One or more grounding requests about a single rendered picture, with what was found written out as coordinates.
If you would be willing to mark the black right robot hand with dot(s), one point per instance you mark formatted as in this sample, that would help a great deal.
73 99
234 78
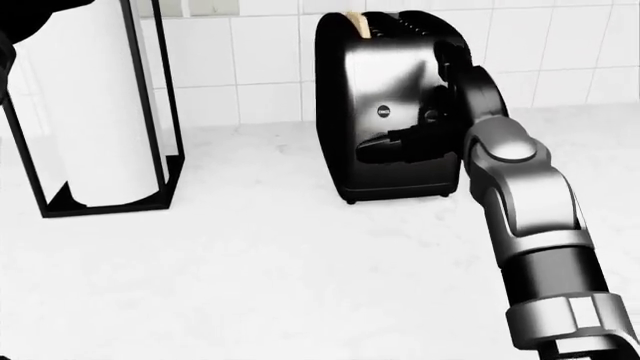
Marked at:
475 90

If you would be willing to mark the black chrome toaster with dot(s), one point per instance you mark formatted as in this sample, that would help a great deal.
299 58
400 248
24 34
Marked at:
385 112

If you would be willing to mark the bread slice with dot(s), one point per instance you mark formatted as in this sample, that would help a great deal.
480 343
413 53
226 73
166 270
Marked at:
359 24

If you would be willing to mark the white paper towel roll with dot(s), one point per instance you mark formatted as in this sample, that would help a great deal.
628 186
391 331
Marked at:
95 108

